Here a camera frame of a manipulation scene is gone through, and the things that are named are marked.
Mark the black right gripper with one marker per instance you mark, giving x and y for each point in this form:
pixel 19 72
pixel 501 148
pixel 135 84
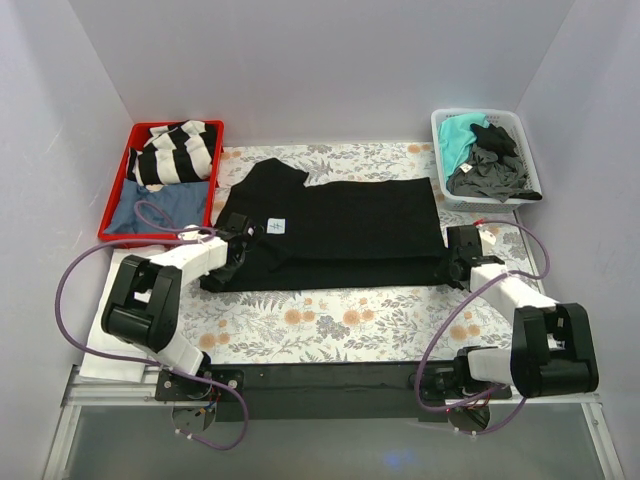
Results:
pixel 451 270

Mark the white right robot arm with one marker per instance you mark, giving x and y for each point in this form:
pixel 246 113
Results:
pixel 551 351

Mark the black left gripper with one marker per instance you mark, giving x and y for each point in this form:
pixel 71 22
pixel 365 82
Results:
pixel 232 258

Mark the red plastic tray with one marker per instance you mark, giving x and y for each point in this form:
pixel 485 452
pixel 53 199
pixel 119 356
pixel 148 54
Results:
pixel 153 213

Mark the grey t-shirt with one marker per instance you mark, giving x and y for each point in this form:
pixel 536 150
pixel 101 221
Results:
pixel 488 174

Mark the black white striped shirt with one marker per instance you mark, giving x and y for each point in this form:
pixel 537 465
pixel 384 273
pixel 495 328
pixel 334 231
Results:
pixel 173 154

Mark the white plastic laundry basket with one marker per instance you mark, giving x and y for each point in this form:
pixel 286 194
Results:
pixel 513 126

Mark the teal t-shirt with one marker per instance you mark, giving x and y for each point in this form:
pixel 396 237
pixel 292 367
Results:
pixel 456 138

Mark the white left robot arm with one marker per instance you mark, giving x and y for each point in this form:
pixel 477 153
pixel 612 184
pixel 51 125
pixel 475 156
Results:
pixel 142 308

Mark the black t-shirt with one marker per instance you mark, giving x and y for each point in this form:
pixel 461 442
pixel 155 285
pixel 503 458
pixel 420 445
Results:
pixel 337 235

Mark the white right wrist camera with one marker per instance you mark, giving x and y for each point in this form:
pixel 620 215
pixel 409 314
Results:
pixel 487 239

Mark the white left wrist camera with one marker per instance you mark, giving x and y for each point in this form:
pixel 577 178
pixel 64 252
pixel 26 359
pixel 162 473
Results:
pixel 196 234

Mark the floral patterned table mat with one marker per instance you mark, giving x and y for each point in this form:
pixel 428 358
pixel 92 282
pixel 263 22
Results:
pixel 387 324

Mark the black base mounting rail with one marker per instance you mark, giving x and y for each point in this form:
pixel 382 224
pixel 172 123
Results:
pixel 307 391

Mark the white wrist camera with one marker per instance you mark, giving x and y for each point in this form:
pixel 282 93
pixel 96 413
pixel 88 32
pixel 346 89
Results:
pixel 196 234
pixel 487 239

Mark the aluminium table frame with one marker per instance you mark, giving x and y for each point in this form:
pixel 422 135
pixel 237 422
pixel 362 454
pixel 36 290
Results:
pixel 110 431

